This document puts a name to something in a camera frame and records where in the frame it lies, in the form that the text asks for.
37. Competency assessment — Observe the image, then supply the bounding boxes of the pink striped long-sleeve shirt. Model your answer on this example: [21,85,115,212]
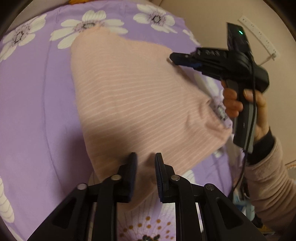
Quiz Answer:
[71,26,231,210]

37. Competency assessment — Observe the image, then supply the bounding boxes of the pink sleeved right forearm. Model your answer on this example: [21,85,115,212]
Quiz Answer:
[244,131,295,235]

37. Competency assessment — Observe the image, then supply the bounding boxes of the person's right hand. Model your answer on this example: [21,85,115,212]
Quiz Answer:
[222,80,269,152]

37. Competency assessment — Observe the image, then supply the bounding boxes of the purple floral bed sheet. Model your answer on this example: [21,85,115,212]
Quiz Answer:
[0,0,246,241]

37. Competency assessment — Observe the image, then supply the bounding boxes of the white wall socket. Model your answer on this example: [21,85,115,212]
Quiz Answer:
[238,16,280,60]

